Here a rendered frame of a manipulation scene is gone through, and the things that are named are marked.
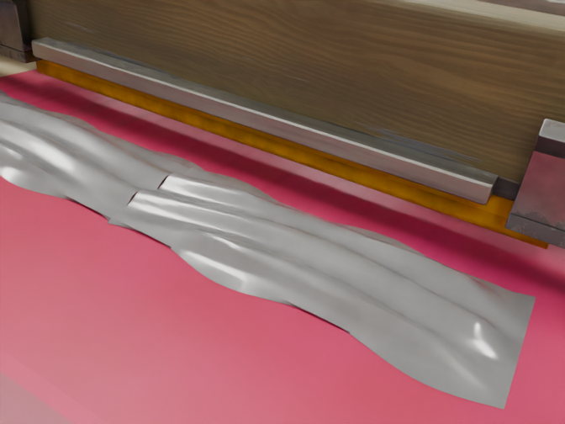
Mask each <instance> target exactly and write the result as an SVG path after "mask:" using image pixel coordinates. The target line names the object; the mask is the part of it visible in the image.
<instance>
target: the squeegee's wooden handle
mask: <svg viewBox="0 0 565 424"><path fill-rule="evenodd" d="M25 1H26V7H27V12H28V18H29V27H30V33H31V39H32V40H37V39H42V38H46V37H48V38H51V39H53V40H59V41H61V42H65V43H67V44H70V45H75V46H78V47H81V48H83V49H87V50H91V51H95V52H97V53H100V54H103V55H106V56H111V57H113V58H117V59H120V60H122V61H127V62H130V63H133V64H136V65H139V66H143V67H147V68H150V69H152V70H155V71H159V72H163V73H166V74H169V75H172V76H174V77H180V78H182V79H185V80H188V81H191V82H196V83H199V84H202V85H204V86H208V87H212V88H215V89H218V90H221V91H224V92H227V93H232V94H234V95H238V96H241V97H243V98H248V99H251V100H254V101H257V102H260V103H264V104H268V105H271V106H273V107H276V108H280V109H284V110H287V111H290V112H293V113H295V114H301V115H303V116H306V117H310V118H312V119H317V120H320V121H323V122H325V123H328V124H332V125H336V126H340V127H342V128H345V129H348V130H353V131H355V132H358V133H362V134H364V135H370V136H372V137H375V138H378V139H381V140H385V141H388V142H392V143H394V144H397V145H401V146H405V147H408V148H411V149H414V150H417V151H422V152H424V153H427V154H430V155H433V156H438V157H441V158H444V159H447V160H449V161H453V162H457V163H460V164H463V165H466V166H469V167H474V168H477V169H479V170H483V171H485V172H490V173H493V174H496V175H499V176H498V178H497V181H496V184H495V186H494V191H493V193H492V194H494V195H497V196H499V197H502V198H505V199H509V200H512V201H514V200H515V196H516V194H517V192H518V189H519V186H520V183H521V180H522V178H523V176H524V173H525V170H526V167H527V165H528V162H529V160H530V158H531V153H532V152H533V149H534V146H535V143H536V138H537V136H538V133H539V131H540V128H541V125H542V123H543V120H544V119H551V120H555V121H558V122H562V123H565V17H563V16H559V15H554V14H549V13H540V12H536V11H531V10H526V9H521V8H512V7H507V6H503V5H498V4H493V3H485V2H479V1H474V0H25Z"/></svg>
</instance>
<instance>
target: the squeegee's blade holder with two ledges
mask: <svg viewBox="0 0 565 424"><path fill-rule="evenodd" d="M31 44H32V50H33V55H34V56H36V57H39V58H41V59H44V60H47V61H51V62H54V63H56V64H59V65H62V66H66V67H69V68H71V69H74V70H77V71H80V72H84V73H86V74H89V75H92V76H95V77H99V78H102V79H104V80H107V81H110V82H114V83H117V84H119V85H122V86H125V87H129V88H132V89H134V90H137V91H140V92H143V93H147V94H150V95H152V96H155V97H158V98H162V99H165V100H167V101H170V102H173V103H177V104H180V105H182V106H186V107H189V108H191V109H196V110H198V111H201V112H204V113H206V114H211V115H213V116H216V117H219V118H221V119H226V120H228V121H231V122H234V123H237V124H239V125H244V126H246V127H249V128H252V129H254V130H259V131H261V132H264V133H267V134H269V135H274V136H276V137H279V138H282V139H284V140H289V141H291V142H294V143H297V144H300V145H302V146H307V147H309V148H312V149H315V150H317V151H322V152H324V153H327V154H330V155H332V156H337V157H339V158H342V159H345V160H347V161H350V162H355V163H358V164H361V165H363V166H366V167H370V168H373V169H376V170H378V171H381V172H385V173H388V174H391V175H394V176H396V177H399V178H403V179H406V180H409V181H411V182H414V183H418V184H421V185H424V186H426V187H429V188H433V189H436V190H439V191H442V192H444V193H448V194H451V195H454V196H457V197H459V198H462V199H466V200H469V201H472V202H474V203H477V204H484V205H486V204H487V202H488V201H489V199H490V197H491V195H492V193H493V191H494V186H495V184H496V181H497V178H498V176H499V175H496V174H493V173H490V172H485V171H483V170H479V169H477V168H474V167H469V166H466V165H463V164H460V163H457V162H453V161H449V160H447V159H444V158H441V157H438V156H433V155H430V154H427V153H424V152H422V151H417V150H414V149H411V148H408V147H405V146H401V145H397V144H394V143H392V142H388V141H385V140H381V139H378V138H375V137H372V136H370V135H364V134H362V133H358V132H355V131H353V130H348V129H345V128H342V127H340V126H336V125H332V124H328V123H325V122H323V121H320V120H317V119H312V118H310V117H306V116H303V115H301V114H295V113H293V112H290V111H287V110H284V109H280V108H276V107H273V106H271V105H268V104H264V103H260V102H257V101H254V100H251V99H248V98H243V97H241V96H238V95H234V94H232V93H227V92H224V91H221V90H218V89H215V88H212V87H208V86H204V85H202V84H199V83H196V82H191V81H188V80H185V79H182V78H180V77H174V76H172V75H169V74H166V73H163V72H159V71H155V70H152V69H150V68H147V67H143V66H139V65H136V64H133V63H130V62H127V61H122V60H120V59H117V58H113V57H111V56H106V55H103V54H100V53H97V52H95V51H91V50H87V49H83V48H81V47H78V46H75V45H70V44H67V43H65V42H61V41H59V40H53V39H51V38H48V37H46V38H42V39H37V40H32V41H31Z"/></svg>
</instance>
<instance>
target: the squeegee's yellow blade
mask: <svg viewBox="0 0 565 424"><path fill-rule="evenodd" d="M40 61H41V62H44V63H46V64H49V65H52V66H56V67H59V68H61V69H64V70H67V71H69V72H74V73H76V74H79V75H81V76H84V77H88V78H91V79H93V80H96V81H99V82H103V83H106V84H108V85H111V86H114V87H118V88H121V89H123V90H126V91H129V92H132V93H136V94H139V95H141V96H144V97H147V98H151V99H154V100H156V101H159V102H162V103H166V104H169V105H171V106H174V107H177V108H180V109H184V110H187V111H189V112H192V113H195V114H199V115H202V116H204V117H207V118H210V119H214V120H217V121H219V122H221V123H224V124H227V125H231V126H234V127H236V128H239V129H242V130H246V131H249V132H251V133H254V134H257V135H261V136H264V137H266V138H269V139H272V140H276V141H279V142H282V143H284V144H287V145H290V146H294V147H297V148H299V149H302V150H305V151H309V152H312V153H314V154H317V155H320V156H324V157H327V158H329V159H332V160H335V161H338V162H342V163H345V164H347V165H350V166H353V167H357V168H359V169H362V170H364V171H367V172H371V173H374V174H377V175H379V176H382V177H385V178H389V179H392V180H394V181H397V182H400V183H404V184H407V185H409V186H412V187H415V188H419V189H422V190H425V191H427V192H430V193H434V194H437V195H440V196H442V197H445V198H448V199H452V200H455V201H457V202H460V203H463V204H467V205H470V206H472V207H475V208H478V209H482V210H485V211H488V212H490V213H493V214H496V215H499V216H502V217H505V218H507V219H508V216H509V213H510V210H511V207H512V205H513V203H514V201H512V200H509V199H505V198H502V197H499V196H497V195H494V194H492V195H491V197H490V199H489V201H488V202H487V204H486V205H484V204H477V203H474V202H472V201H469V200H466V199H462V198H459V197H457V196H454V195H451V194H448V193H444V192H442V191H439V190H436V189H433V188H429V187H426V186H424V185H421V184H418V183H414V182H411V181H409V180H406V179H403V178H399V177H396V176H394V175H391V174H388V173H385V172H381V171H378V170H376V169H373V168H370V167H366V166H363V165H361V164H358V163H355V162H350V161H347V160H345V159H342V158H339V157H337V156H332V155H330V154H327V153H324V152H322V151H317V150H315V149H312V148H309V147H307V146H302V145H300V144H297V143H294V142H291V141H289V140H284V139H282V138H279V137H276V136H274V135H269V134H267V133H264V132H261V131H259V130H254V129H252V128H249V127H246V126H244V125H239V124H237V123H234V122H231V121H228V120H226V119H221V118H219V117H216V116H213V115H211V114H206V113H204V112H201V111H198V110H196V109H191V108H189V107H186V106H182V105H180V104H177V103H173V102H170V101H167V100H165V99H162V98H158V97H155V96H152V95H150V94H147V93H143V92H140V91H137V90H134V89H132V88H129V87H125V86H122V85H119V84H117V83H114V82H110V81H107V80H104V79H102V78H99V77H95V76H92V75H89V74H86V73H84V72H80V71H77V70H74V69H71V68H69V67H66V66H62V65H59V64H56V63H54V62H51V61H47V60H40Z"/></svg>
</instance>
